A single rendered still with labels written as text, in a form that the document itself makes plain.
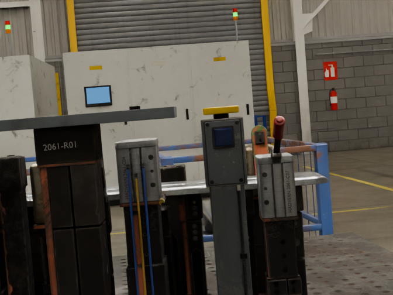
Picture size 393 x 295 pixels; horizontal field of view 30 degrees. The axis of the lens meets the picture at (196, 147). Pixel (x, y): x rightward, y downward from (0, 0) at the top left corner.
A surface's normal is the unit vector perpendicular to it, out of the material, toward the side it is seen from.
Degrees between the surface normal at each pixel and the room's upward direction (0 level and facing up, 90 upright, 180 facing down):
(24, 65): 90
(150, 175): 90
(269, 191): 90
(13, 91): 90
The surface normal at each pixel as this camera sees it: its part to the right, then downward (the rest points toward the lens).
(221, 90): 0.13, 0.04
